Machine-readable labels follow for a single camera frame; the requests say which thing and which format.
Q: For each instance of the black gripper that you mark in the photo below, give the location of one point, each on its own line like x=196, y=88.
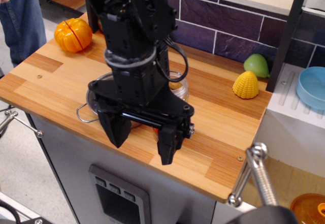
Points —
x=140, y=92

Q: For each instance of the almond jar with red label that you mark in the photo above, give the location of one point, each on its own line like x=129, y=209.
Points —
x=180, y=88

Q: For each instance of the small steel pot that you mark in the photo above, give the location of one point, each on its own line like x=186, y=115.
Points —
x=91, y=101

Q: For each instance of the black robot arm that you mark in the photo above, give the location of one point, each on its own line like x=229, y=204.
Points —
x=137, y=34

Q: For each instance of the grey toy oven panel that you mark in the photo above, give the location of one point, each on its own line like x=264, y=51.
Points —
x=120, y=200

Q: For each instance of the yellow toy corn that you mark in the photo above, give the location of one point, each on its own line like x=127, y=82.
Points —
x=246, y=85

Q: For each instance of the red toy tomato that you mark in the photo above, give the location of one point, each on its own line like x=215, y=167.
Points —
x=100, y=25

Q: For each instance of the orange toy pumpkin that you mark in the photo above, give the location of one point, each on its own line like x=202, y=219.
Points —
x=73, y=35

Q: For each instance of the green toy pear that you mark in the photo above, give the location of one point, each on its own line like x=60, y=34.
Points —
x=257, y=64

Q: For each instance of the left chrome towel bar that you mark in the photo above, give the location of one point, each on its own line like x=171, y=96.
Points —
x=13, y=115

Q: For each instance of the white toy sink counter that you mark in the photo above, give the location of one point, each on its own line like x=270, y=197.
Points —
x=293, y=131

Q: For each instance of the person in blue jeans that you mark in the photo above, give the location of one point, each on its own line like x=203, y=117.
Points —
x=24, y=28

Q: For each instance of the light blue plastic bowl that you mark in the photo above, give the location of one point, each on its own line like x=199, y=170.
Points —
x=310, y=87

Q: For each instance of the orange plastic lid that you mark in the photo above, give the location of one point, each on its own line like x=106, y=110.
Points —
x=309, y=208

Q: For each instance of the black vertical shelf post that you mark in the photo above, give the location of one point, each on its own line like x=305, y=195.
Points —
x=288, y=34

